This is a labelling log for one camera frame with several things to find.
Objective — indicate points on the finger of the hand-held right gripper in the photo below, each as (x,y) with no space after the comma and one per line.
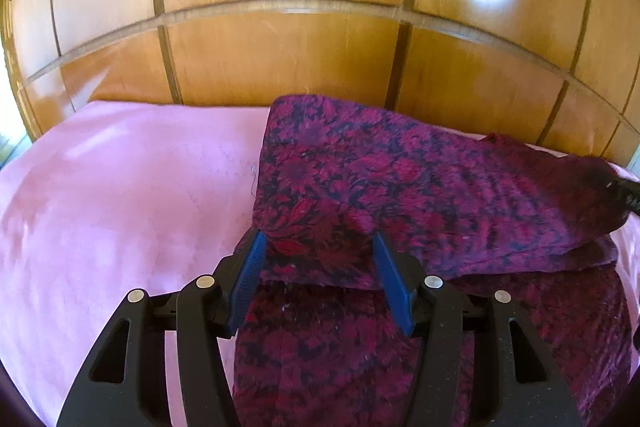
(627,194)

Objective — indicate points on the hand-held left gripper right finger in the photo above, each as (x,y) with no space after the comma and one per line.
(395,287)

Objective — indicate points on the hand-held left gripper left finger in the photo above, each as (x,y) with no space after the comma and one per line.
(245,287)

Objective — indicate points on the red floral knit garment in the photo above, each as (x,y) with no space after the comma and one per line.
(425,187)

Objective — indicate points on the pink bed blanket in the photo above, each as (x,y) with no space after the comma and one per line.
(125,207)

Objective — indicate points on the wooden wardrobe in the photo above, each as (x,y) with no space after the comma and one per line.
(280,57)

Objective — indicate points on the glass door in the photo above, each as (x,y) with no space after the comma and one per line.
(7,149)

